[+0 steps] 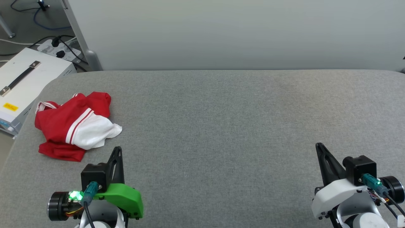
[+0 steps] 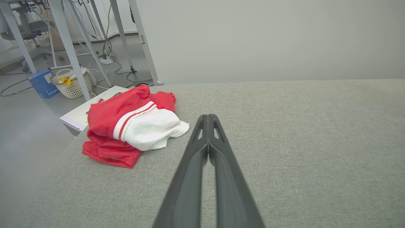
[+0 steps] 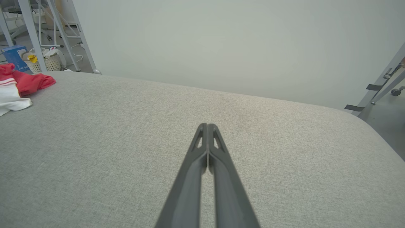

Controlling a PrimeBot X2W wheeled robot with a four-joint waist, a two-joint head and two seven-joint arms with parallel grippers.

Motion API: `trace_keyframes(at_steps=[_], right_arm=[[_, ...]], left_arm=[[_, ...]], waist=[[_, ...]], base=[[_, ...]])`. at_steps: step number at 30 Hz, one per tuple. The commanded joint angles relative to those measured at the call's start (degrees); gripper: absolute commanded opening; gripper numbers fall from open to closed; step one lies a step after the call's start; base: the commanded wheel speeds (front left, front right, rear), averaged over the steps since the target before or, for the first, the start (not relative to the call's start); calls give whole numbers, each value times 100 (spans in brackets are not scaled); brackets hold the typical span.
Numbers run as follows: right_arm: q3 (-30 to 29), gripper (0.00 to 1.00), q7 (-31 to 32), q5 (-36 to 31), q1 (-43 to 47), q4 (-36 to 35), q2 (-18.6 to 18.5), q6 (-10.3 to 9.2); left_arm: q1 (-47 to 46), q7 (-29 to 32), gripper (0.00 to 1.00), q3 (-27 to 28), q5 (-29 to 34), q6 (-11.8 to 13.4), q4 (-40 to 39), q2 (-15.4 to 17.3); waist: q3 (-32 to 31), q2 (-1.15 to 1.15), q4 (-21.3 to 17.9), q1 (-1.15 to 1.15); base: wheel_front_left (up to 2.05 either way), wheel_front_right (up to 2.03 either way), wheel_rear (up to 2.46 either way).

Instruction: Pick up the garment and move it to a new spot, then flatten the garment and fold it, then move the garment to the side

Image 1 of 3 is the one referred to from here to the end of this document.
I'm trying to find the right arm teal plug cable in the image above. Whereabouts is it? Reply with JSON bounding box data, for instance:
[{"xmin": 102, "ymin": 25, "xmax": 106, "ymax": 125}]
[{"xmin": 360, "ymin": 173, "xmax": 405, "ymax": 223}]

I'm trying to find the black case carry handle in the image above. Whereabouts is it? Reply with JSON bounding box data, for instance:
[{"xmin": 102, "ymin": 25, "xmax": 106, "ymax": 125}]
[{"xmin": 0, "ymin": 61, "xmax": 41, "ymax": 97}]

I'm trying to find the black power cable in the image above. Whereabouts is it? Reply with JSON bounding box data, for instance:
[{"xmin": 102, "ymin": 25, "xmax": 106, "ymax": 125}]
[{"xmin": 28, "ymin": 34, "xmax": 89, "ymax": 73}]

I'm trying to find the arm teal plug cable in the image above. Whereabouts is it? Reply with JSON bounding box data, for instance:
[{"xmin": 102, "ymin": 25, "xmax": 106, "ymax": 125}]
[
  {"xmin": 360, "ymin": 173, "xmax": 405, "ymax": 223},
  {"xmin": 82, "ymin": 181, "xmax": 99, "ymax": 228}
]

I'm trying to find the grey metal partition post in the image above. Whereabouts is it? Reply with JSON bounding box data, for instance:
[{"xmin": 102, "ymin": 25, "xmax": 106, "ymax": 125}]
[{"xmin": 61, "ymin": 0, "xmax": 104, "ymax": 72}]

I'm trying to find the left arm teal plug cable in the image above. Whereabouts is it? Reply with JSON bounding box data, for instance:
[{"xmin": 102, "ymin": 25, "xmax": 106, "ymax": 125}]
[{"xmin": 82, "ymin": 181, "xmax": 99, "ymax": 228}]

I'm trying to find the white floor cable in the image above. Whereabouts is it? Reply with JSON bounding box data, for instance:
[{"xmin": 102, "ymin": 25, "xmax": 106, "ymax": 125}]
[{"xmin": 0, "ymin": 38, "xmax": 40, "ymax": 47}]

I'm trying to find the grey metal stand leg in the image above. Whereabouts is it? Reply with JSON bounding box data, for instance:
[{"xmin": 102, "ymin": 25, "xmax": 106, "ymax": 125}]
[{"xmin": 0, "ymin": 13, "xmax": 16, "ymax": 39}]

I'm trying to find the white equipment case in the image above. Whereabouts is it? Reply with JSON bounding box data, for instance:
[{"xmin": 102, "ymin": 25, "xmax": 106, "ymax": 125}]
[{"xmin": 0, "ymin": 47, "xmax": 78, "ymax": 137}]

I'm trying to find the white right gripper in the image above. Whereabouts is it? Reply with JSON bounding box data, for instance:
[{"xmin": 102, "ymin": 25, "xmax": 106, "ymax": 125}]
[{"xmin": 311, "ymin": 142, "xmax": 377, "ymax": 219}]

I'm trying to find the white power strip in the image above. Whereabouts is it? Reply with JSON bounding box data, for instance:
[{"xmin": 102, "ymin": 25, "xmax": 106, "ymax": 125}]
[{"xmin": 37, "ymin": 38, "xmax": 82, "ymax": 62}]

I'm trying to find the red and white basketball jersey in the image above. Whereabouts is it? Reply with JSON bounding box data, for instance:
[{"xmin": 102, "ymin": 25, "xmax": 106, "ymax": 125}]
[{"xmin": 34, "ymin": 92, "xmax": 123, "ymax": 162}]

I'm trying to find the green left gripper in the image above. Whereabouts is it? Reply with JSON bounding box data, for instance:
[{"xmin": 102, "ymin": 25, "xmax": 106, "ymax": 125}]
[{"xmin": 93, "ymin": 146, "xmax": 144, "ymax": 219}]

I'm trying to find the blue floor cable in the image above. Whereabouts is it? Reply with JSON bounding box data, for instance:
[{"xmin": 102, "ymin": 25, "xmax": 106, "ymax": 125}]
[{"xmin": 33, "ymin": 6, "xmax": 72, "ymax": 31}]

